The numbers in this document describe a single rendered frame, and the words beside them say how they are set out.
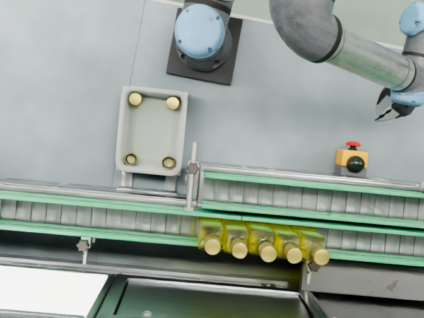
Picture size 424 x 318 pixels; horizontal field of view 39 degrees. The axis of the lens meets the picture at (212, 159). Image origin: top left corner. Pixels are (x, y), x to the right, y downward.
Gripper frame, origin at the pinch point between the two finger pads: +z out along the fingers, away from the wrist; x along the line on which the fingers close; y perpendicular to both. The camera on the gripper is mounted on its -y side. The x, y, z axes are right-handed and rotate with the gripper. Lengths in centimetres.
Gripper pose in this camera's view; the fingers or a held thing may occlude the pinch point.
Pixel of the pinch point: (377, 118)
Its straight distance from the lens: 163.5
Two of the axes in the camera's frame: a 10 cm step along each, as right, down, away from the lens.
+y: 3.8, -6.2, 6.9
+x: -8.1, -5.8, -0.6
